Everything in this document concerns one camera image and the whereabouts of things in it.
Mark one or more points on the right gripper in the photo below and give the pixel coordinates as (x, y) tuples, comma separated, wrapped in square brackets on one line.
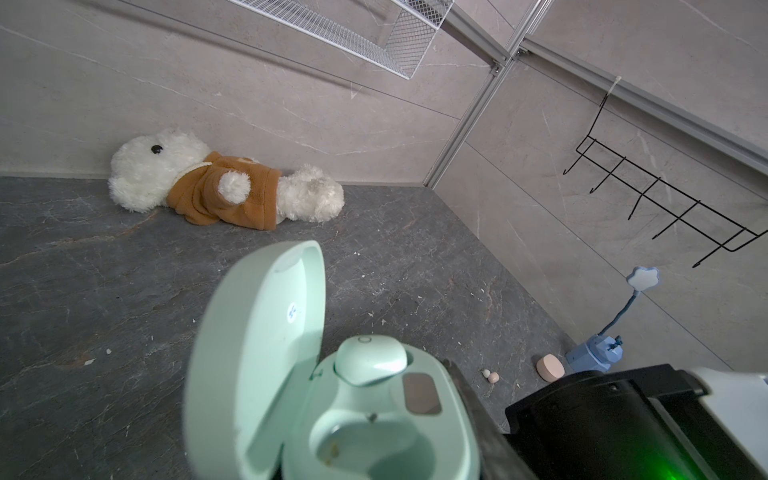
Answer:
[(592, 425)]

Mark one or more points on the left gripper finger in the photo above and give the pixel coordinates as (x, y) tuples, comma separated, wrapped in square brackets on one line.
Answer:
[(498, 458)]

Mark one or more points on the green earbud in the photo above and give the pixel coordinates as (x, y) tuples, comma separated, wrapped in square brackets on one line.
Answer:
[(367, 359)]

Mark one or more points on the mint green earbud case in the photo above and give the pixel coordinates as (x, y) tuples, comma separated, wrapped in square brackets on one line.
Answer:
[(261, 402)]

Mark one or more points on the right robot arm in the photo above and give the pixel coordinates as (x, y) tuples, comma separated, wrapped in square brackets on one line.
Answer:
[(727, 423)]

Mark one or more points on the pink earbud case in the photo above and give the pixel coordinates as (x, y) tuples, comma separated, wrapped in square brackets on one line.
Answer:
[(550, 368)]

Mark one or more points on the white teddy bear brown hoodie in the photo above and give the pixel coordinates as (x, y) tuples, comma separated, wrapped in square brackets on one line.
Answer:
[(177, 170)]

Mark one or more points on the black wire hook rack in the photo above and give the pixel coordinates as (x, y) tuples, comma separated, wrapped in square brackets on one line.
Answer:
[(721, 231)]

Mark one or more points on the white wire mesh basket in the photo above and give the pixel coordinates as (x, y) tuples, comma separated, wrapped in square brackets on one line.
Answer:
[(394, 36)]

